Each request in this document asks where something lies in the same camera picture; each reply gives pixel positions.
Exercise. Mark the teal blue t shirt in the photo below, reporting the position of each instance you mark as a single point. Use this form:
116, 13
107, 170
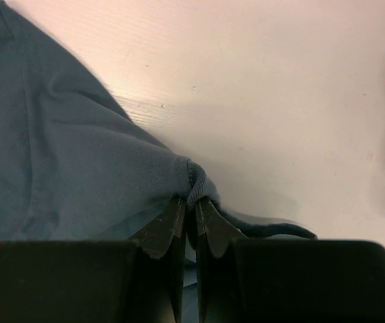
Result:
78, 180

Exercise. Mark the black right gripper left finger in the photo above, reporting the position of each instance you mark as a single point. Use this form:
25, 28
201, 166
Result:
165, 235

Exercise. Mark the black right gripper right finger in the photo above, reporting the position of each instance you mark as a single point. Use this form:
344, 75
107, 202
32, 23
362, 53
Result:
243, 279

